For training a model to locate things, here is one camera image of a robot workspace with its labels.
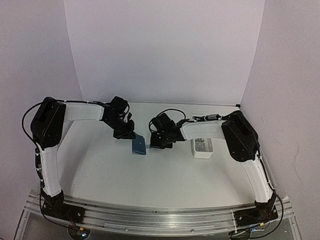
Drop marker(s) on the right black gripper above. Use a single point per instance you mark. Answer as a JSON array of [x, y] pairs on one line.
[[154, 143]]

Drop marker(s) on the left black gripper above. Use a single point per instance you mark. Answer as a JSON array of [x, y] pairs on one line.
[[128, 134]]

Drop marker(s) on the blue card holder wallet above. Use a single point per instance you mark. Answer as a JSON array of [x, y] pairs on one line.
[[139, 146]]

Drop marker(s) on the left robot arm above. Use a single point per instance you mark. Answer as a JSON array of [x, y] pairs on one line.
[[47, 129]]

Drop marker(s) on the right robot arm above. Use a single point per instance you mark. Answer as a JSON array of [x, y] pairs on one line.
[[243, 146]]

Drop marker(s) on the white plastic tray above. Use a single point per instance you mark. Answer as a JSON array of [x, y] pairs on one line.
[[202, 148]]

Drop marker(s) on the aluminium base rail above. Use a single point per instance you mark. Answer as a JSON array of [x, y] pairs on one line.
[[160, 222]]

